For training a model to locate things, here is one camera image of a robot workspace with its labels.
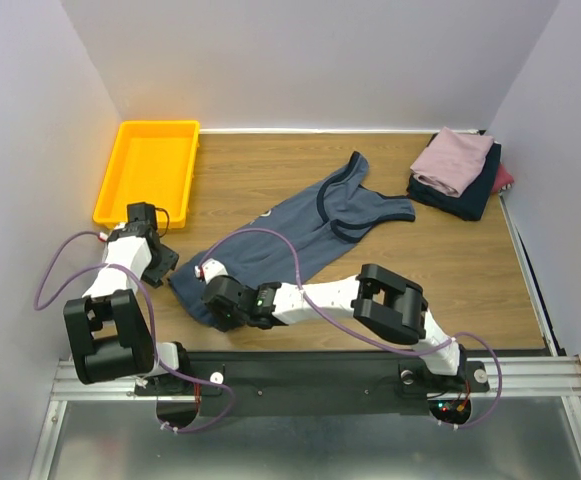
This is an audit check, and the blue-grey tank top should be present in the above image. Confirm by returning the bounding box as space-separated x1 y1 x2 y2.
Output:
168 151 416 325

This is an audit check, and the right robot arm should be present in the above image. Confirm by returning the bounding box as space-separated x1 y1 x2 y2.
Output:
196 259 466 390

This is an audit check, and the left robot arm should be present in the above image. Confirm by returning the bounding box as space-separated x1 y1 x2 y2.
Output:
63 202 179 385

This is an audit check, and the pink folded tank top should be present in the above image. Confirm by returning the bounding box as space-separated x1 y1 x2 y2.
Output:
410 127 494 198

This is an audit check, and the dark navy folded tank top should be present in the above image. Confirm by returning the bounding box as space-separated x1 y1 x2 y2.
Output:
404 142 503 222

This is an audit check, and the maroon folded tank top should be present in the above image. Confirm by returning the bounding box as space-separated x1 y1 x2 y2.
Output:
491 164 514 194

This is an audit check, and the yellow plastic tray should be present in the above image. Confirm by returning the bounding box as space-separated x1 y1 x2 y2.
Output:
92 120 200 229

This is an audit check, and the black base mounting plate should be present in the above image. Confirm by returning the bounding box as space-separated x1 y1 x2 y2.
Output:
134 349 491 419

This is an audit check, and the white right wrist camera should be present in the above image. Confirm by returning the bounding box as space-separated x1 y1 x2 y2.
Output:
194 258 228 284

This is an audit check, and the aluminium frame rail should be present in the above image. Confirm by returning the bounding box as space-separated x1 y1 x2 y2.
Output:
487 354 581 399

